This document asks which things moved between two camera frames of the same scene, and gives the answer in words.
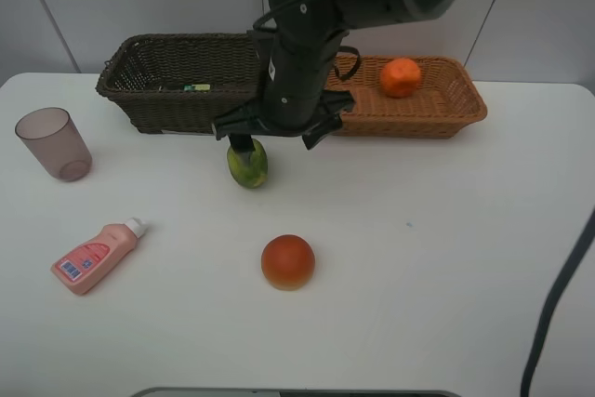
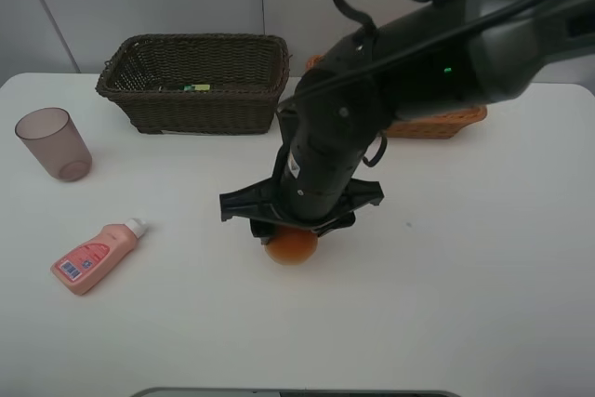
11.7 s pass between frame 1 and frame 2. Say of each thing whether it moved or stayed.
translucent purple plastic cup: stayed
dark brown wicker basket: stayed
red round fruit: moved
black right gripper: moved
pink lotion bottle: stayed
